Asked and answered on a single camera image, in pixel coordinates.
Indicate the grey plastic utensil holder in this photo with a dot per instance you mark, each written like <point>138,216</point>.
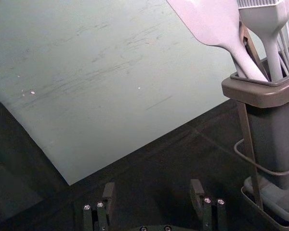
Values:
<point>274,134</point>

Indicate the brown metal tongs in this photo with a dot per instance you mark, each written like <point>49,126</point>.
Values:
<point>251,47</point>

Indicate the white silicone spatula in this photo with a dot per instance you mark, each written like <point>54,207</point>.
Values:
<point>214,24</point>

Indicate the black table cloth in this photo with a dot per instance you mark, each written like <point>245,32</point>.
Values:
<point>159,156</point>

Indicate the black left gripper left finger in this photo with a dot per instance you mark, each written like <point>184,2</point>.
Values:
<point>108,192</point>

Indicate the plain pale wall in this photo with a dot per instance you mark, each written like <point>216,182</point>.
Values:
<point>86,72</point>

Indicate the white silicone basting brush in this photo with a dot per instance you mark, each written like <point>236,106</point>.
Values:
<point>267,21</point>

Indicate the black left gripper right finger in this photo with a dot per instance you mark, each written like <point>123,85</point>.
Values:
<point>197,192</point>

